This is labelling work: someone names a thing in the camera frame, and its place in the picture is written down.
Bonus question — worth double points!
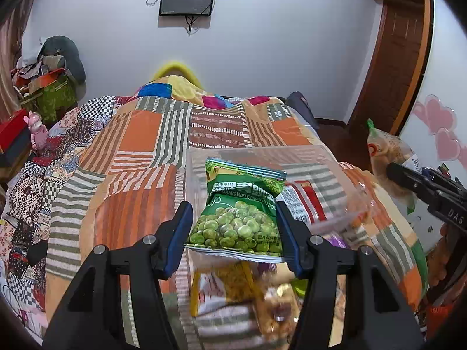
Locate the orange noodle balls bag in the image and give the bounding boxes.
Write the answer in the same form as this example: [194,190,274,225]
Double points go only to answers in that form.
[367,118,421,214]

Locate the yellow chips bag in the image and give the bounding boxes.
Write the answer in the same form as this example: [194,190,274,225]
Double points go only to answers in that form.
[190,262,258,317]

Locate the green peas snack bag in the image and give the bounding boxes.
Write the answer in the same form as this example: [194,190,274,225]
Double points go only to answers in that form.
[185,157,287,263]

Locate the brown wooden door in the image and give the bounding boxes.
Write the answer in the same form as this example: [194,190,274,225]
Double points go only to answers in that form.
[348,0,433,138]

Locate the clear plastic storage bin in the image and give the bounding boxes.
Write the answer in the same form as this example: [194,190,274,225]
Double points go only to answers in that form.
[184,144,370,350]

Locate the red snack packet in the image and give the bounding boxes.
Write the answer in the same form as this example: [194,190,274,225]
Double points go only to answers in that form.
[276,181,330,227]

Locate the patchwork orange striped bedspread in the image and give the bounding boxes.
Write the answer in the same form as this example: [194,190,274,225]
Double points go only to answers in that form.
[1,97,427,341]

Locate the grey bag on bed edge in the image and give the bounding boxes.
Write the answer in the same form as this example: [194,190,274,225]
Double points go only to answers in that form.
[285,92,320,131]

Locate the dark blue box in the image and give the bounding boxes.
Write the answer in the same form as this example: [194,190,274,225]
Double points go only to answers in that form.
[0,128,31,167]

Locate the pink rabbit plush toy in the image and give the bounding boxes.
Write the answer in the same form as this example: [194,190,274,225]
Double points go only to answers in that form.
[24,111,48,152]

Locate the red box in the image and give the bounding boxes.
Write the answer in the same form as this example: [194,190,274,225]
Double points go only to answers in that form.
[0,109,28,154]

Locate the colourful pillow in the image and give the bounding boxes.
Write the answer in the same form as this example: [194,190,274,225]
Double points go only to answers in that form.
[136,75,271,110]

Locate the grey plush pillow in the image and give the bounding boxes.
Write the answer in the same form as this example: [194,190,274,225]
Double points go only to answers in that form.
[40,36,86,85]

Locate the striped pink curtain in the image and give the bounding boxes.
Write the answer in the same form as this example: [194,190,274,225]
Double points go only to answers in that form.
[1,0,34,123]

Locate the pink heart wall stickers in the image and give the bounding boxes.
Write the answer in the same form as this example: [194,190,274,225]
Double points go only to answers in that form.
[412,94,466,169]

